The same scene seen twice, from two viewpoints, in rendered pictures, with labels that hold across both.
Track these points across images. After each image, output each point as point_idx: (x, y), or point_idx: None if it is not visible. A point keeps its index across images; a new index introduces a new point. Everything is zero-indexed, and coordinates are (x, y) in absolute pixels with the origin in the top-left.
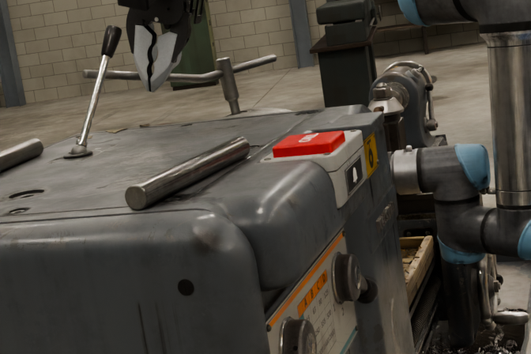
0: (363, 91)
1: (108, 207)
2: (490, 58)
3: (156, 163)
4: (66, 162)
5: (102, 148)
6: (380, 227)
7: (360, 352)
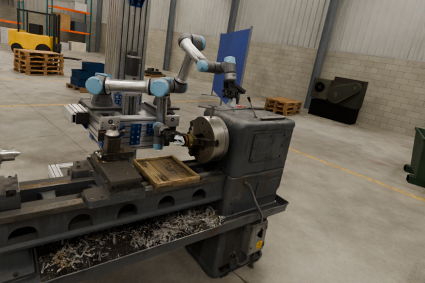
0: None
1: (264, 110)
2: (166, 101)
3: (251, 112)
4: (258, 117)
5: (250, 117)
6: None
7: None
